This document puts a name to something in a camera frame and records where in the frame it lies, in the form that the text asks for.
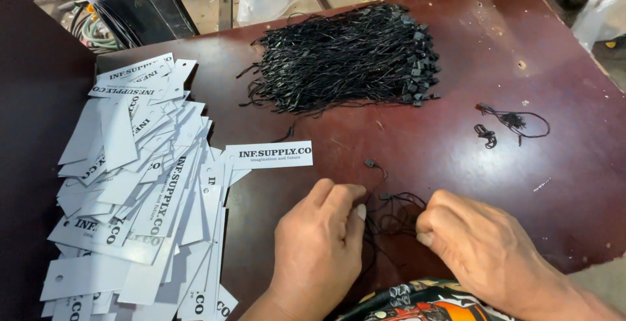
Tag small knotted black string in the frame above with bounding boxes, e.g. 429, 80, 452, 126
473, 124, 498, 150

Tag person's right hand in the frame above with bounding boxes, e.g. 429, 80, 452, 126
415, 189, 556, 308

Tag heap of black string fasteners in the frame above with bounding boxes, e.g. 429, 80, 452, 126
237, 2, 442, 118

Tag white plastic bag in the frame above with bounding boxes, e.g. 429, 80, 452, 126
571, 0, 626, 52

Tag coil of hoses and cables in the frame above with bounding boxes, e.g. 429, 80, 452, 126
70, 0, 143, 52

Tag person's left hand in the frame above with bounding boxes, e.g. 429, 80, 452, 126
271, 178, 368, 308

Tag person's patterned colourful clothing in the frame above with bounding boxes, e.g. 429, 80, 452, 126
336, 277, 520, 321

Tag pile of white paper tags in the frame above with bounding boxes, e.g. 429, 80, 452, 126
40, 52, 252, 321

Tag short stray black string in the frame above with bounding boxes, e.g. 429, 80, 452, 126
272, 124, 297, 144

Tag tangled black loop string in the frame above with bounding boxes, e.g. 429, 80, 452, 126
476, 102, 551, 147

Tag bunch of black tag strings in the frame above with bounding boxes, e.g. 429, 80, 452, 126
363, 159, 429, 244

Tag single white printed tag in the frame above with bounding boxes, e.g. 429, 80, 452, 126
224, 140, 314, 170

